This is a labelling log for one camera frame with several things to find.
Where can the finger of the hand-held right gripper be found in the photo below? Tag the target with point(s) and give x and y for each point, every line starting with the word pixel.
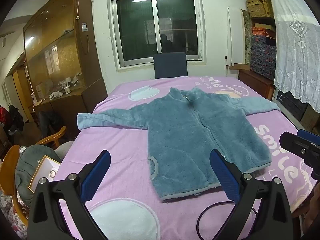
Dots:
pixel 310 137
pixel 300 150

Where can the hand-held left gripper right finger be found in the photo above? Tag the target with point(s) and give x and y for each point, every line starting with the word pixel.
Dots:
pixel 225 177

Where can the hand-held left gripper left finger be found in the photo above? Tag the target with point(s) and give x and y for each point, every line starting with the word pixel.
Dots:
pixel 96 177

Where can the blue fleece jacket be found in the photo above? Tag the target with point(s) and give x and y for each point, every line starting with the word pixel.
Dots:
pixel 187 135

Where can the person's right forearm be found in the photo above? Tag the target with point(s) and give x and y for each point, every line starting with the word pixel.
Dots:
pixel 313 210

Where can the light grey cushion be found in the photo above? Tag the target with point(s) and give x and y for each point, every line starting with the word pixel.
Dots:
pixel 63 150

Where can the tape roll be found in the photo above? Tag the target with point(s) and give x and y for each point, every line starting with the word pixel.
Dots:
pixel 52 173

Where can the purple printed blanket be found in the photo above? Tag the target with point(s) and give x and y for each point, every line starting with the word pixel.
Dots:
pixel 120 140

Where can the white open box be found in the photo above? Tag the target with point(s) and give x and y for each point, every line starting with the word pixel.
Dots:
pixel 45 167

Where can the dark grey plush cushion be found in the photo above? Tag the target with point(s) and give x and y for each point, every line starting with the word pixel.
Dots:
pixel 27 162

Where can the black garment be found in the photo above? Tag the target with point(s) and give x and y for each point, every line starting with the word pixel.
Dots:
pixel 50 123

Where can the low wooden cabinet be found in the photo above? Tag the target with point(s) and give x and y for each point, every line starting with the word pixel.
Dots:
pixel 255 82

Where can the wooden armchair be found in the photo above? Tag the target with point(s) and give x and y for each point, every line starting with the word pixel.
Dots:
pixel 7 170

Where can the white crumpled cloth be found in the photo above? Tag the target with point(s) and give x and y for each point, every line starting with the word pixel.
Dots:
pixel 56 94

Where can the white jar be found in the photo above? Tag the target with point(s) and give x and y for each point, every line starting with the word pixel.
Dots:
pixel 67 89

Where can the floral quilt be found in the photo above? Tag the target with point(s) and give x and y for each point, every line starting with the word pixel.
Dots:
pixel 10 212

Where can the stack of patterned blue boxes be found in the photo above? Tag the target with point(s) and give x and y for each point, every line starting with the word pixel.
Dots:
pixel 263 55

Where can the white lace curtain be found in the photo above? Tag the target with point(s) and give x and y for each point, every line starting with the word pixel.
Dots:
pixel 297 42

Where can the floral patterned panel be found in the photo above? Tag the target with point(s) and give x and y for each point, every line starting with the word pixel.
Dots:
pixel 247 37

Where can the dark blue chair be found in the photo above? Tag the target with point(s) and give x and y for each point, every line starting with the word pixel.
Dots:
pixel 170 65

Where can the white board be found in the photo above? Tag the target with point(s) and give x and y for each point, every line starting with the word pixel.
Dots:
pixel 236 35

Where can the wooden glass display cabinet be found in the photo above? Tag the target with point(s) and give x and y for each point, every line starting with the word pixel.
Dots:
pixel 60 55

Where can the stack of yellow woven boxes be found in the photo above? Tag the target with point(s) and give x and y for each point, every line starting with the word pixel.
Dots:
pixel 258 5

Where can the sliding glass window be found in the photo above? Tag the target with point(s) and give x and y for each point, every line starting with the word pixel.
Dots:
pixel 155 27

